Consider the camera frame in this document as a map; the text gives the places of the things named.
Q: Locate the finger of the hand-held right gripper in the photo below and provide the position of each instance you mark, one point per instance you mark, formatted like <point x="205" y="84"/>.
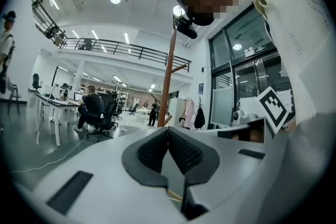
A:
<point x="236" y="129"/>

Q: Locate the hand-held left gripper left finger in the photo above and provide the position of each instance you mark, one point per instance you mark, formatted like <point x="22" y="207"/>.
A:
<point x="99" y="186"/>

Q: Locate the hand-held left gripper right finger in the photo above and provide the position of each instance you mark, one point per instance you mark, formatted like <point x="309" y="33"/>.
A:
<point x="231" y="170"/>

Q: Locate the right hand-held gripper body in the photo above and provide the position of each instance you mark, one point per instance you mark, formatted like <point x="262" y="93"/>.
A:
<point x="273" y="108"/>

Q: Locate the person's right forearm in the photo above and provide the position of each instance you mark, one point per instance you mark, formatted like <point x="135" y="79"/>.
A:
<point x="288" y="127"/>

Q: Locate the black hanging bag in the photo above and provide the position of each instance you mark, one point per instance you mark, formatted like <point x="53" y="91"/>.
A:
<point x="199" y="118"/>

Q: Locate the black framed glass door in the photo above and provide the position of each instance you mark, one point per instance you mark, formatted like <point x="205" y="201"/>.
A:
<point x="244" y="73"/>

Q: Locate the pink hanging garment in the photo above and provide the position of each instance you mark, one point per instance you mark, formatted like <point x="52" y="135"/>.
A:
<point x="189" y="112"/>

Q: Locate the door sign plate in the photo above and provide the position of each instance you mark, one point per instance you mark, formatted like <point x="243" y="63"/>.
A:
<point x="256" y="50"/>

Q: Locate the black office chair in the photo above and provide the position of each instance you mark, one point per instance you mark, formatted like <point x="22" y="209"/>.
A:
<point x="37" y="81"/>
<point x="133" y="109"/>
<point x="105" y="118"/>

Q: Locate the person's cream knit sweater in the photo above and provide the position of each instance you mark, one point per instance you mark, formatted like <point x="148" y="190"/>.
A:
<point x="302" y="34"/>

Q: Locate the brown wooden coat rack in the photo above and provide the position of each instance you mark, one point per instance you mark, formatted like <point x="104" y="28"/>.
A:
<point x="168" y="73"/>

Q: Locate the white office desk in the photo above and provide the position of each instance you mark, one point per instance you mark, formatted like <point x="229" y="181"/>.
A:
<point x="60" y="105"/>

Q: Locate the laptop screen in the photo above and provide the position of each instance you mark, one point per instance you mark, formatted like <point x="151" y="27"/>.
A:
<point x="78" y="96"/>

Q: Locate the black mezzanine railing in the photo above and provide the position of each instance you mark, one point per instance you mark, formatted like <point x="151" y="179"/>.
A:
<point x="118" y="49"/>

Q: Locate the long tube light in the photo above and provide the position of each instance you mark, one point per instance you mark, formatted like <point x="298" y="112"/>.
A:
<point x="94" y="34"/>
<point x="54" y="2"/>
<point x="126" y="38"/>
<point x="75" y="34"/>

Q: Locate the blue wall poster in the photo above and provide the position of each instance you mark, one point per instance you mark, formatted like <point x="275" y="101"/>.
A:
<point x="201" y="88"/>

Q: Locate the black head camera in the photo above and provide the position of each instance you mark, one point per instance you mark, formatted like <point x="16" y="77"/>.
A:
<point x="187" y="29"/>

